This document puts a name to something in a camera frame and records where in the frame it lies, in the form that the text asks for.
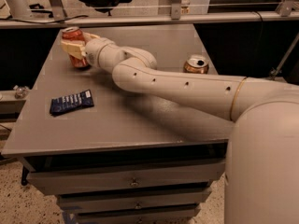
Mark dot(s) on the gold LaCroix can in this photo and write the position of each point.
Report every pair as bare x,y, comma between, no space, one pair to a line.
196,64

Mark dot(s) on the dark blue snack packet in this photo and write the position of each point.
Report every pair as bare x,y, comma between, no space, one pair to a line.
71,102

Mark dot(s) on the middle grey drawer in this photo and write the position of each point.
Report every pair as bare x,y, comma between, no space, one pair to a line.
134,199

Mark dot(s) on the grey drawer cabinet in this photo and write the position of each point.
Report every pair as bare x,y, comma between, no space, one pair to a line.
121,129

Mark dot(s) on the grey metal rail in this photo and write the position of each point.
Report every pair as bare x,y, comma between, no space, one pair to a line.
90,22

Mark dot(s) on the crumpled clear plastic bottle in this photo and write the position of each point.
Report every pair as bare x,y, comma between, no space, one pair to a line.
21,91

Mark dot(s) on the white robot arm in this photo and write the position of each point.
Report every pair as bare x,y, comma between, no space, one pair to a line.
262,159

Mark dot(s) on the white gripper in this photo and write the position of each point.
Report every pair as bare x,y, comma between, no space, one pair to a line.
92,52

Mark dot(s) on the red coke can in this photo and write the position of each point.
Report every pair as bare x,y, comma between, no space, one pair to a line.
74,33

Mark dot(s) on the grey drawer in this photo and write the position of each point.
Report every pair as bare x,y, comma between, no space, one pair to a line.
141,216
127,177
134,199

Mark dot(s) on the top grey drawer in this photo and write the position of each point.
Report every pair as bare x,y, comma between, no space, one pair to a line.
127,177

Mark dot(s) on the white pipe leg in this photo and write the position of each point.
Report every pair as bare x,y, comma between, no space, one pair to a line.
19,8

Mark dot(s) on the bottom grey drawer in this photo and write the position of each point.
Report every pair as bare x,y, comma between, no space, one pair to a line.
141,216

